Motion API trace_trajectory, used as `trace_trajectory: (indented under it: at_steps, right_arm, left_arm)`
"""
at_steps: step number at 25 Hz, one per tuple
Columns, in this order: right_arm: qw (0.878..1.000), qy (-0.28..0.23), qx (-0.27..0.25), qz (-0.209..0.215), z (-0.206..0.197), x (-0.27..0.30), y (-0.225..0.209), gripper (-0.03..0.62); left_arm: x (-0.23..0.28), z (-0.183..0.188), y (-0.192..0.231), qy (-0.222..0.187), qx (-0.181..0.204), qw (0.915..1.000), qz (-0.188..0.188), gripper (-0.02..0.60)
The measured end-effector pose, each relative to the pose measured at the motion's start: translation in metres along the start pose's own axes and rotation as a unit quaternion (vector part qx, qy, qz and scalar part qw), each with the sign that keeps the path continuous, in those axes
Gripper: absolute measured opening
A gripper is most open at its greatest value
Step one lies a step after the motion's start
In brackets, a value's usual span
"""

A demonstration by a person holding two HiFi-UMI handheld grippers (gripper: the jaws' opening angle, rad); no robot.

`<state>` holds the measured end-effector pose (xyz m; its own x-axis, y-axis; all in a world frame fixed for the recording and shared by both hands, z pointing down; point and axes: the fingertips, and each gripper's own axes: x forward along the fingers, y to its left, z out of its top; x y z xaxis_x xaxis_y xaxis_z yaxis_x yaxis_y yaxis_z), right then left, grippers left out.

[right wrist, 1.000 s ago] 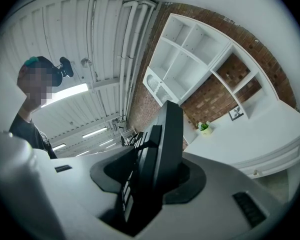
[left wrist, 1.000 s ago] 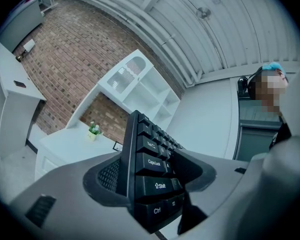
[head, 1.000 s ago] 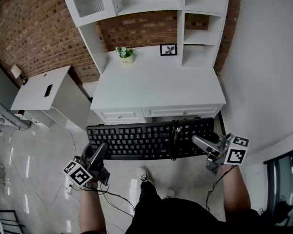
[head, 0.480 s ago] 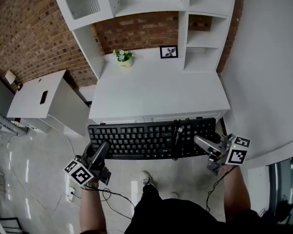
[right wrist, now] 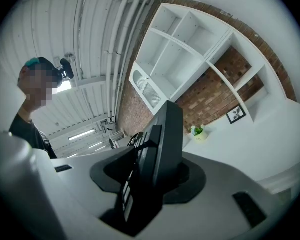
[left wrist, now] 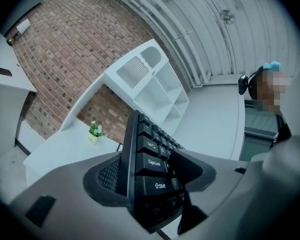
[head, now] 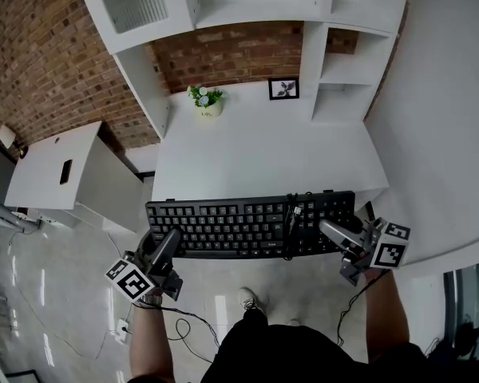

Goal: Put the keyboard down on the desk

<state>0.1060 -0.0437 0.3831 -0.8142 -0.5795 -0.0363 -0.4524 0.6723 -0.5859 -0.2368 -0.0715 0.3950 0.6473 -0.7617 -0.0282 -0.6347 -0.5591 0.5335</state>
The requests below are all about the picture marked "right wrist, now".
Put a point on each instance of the person's black shirt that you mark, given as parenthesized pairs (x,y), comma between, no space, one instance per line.
(30,134)

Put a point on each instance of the square ceiling light panel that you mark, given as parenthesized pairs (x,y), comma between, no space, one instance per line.
(64,86)

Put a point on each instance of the white ceiling pipe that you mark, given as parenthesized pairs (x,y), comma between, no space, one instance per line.
(116,44)
(130,41)

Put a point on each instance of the white cabinet with mesh doors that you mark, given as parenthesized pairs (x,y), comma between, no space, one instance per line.
(146,89)

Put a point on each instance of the black framed leaf picture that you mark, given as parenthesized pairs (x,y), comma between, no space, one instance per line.
(236,114)

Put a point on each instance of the teal hair clip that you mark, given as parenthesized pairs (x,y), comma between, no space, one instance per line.
(32,61)

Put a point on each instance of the black keyboard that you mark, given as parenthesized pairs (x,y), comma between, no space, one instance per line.
(166,139)

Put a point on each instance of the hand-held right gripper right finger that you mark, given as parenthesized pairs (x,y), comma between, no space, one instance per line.
(193,184)

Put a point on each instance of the white desk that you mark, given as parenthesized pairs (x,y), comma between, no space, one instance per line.
(240,154)

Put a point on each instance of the person's head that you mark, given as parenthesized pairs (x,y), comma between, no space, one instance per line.
(38,82)

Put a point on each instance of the white background rack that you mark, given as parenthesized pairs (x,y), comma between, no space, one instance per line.
(117,139)

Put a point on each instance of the small potted flower plant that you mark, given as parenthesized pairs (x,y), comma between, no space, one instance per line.
(198,133)

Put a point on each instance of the white open shelf unit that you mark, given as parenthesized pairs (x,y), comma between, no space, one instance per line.
(182,49)

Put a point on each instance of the long ceiling light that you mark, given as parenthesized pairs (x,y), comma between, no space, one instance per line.
(81,135)
(72,156)
(96,145)

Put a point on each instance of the black head-worn camera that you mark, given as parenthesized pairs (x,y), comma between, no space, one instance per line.
(67,69)

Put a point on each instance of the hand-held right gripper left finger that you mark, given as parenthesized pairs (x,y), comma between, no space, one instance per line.
(110,167)

